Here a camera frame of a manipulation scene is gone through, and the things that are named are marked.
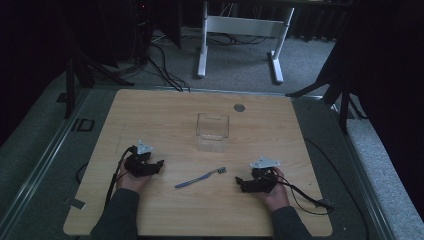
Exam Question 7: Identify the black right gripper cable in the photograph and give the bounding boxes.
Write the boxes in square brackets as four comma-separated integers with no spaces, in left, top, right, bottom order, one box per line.
[272,167,335,216]

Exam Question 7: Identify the clear plastic container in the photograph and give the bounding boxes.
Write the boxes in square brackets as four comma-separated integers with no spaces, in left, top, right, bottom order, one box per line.
[195,112,231,154]

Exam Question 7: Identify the blue toothbrush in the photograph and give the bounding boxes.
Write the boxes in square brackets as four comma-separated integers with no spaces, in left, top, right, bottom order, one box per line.
[174,166,227,190]

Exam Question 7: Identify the thin black floor cable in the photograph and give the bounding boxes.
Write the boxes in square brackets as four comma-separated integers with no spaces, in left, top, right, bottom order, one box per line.
[303,137,370,240]

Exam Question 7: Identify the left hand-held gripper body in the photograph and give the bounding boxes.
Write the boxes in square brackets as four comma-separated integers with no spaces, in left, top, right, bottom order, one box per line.
[124,139,158,175]

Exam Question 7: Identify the white desk frame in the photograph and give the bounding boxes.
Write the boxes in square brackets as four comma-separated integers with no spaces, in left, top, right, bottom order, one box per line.
[196,0,296,85]

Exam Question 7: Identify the grey tape piece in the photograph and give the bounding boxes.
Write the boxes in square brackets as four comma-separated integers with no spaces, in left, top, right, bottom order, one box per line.
[64,197,87,211]

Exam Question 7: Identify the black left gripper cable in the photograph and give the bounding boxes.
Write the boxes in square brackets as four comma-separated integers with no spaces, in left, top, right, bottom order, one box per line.
[103,145,138,210]

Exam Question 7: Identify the black floor cables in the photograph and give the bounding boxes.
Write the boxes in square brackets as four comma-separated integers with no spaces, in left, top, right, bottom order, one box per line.
[119,31,271,93]

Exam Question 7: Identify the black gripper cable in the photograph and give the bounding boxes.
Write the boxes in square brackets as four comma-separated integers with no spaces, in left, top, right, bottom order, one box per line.
[272,167,335,216]
[103,145,138,210]

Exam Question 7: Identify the black metal stand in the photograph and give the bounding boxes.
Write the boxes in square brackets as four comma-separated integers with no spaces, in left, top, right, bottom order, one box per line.
[285,49,369,136]
[63,39,136,120]

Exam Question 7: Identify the person's right hand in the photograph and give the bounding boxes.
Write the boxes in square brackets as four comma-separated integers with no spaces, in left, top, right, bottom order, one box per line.
[259,167,291,213]

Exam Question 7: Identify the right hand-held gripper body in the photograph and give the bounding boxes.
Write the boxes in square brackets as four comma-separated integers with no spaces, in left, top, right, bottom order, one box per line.
[247,156,282,192]

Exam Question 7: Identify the person's left hand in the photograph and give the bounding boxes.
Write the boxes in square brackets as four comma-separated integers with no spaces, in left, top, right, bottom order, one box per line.
[115,162,152,195]

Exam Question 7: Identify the black rectangular floor bracket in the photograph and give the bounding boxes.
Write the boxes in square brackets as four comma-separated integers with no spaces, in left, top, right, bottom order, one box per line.
[70,117,96,133]

